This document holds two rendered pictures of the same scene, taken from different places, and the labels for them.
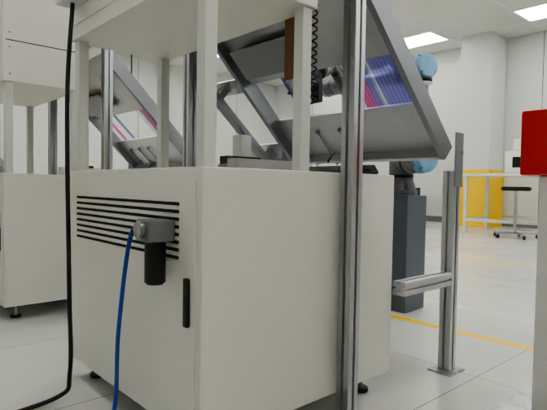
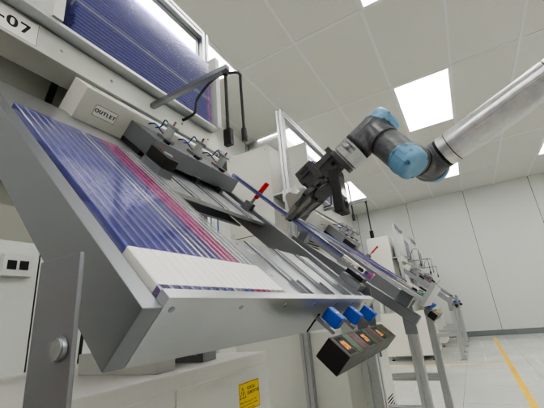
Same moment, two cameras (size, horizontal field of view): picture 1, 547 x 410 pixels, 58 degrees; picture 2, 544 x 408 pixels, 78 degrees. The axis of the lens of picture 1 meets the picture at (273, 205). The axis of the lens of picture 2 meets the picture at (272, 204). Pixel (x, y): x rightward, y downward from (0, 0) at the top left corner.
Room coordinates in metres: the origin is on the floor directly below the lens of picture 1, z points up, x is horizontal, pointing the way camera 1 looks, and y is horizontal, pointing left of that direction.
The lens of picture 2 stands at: (1.62, -0.86, 0.70)
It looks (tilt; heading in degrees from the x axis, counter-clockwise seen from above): 19 degrees up; 70
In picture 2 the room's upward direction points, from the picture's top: 5 degrees counter-clockwise
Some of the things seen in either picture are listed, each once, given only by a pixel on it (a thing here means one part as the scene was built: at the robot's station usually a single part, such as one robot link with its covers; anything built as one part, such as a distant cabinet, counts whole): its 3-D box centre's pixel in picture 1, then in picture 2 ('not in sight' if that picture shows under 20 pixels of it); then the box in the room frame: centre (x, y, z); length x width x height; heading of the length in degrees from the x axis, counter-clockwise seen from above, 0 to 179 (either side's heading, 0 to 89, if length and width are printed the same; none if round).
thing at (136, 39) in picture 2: not in sight; (143, 60); (1.57, 0.08, 1.52); 0.51 x 0.13 x 0.27; 42
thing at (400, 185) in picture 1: (400, 185); not in sight; (2.41, -0.62, 0.60); 0.15 x 0.15 x 0.10
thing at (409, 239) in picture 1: (399, 251); not in sight; (2.41, -0.62, 0.27); 0.18 x 0.18 x 0.55; 45
